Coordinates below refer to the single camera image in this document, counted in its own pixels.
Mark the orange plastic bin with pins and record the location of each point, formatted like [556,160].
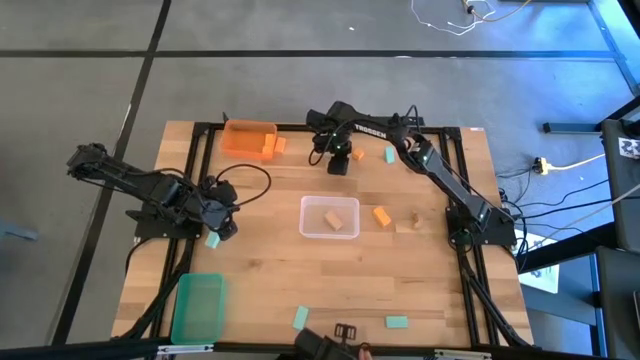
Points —
[242,140]

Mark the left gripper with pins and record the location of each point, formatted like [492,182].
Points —
[217,200]

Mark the blue metal floor bar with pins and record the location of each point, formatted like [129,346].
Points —
[570,127]

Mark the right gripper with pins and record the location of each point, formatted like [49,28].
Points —
[340,160]

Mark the silver metal bracket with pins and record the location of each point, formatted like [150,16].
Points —
[462,354]
[185,349]

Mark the dark grey cabinet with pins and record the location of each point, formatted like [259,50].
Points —
[620,200]

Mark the black white marker tag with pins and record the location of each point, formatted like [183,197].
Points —
[629,147]

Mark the clear plastic bin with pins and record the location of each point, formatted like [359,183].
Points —
[312,210]

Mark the blue tape strip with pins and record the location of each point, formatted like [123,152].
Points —
[17,232]

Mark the white power strip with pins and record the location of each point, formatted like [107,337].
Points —
[540,165]

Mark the teal block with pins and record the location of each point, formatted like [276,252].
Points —
[389,155]
[396,321]
[212,241]
[300,317]

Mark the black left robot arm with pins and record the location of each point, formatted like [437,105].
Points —
[140,185]

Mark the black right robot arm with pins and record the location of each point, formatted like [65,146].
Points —
[450,180]

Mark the black crossbar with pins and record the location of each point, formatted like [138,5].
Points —
[100,350]

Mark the white paper sheet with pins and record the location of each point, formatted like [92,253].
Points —
[542,280]

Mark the person's hand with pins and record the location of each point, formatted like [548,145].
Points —
[365,355]

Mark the black aluminium table frame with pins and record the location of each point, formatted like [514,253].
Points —
[295,128]

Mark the teal plastic bin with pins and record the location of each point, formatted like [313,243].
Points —
[200,310]

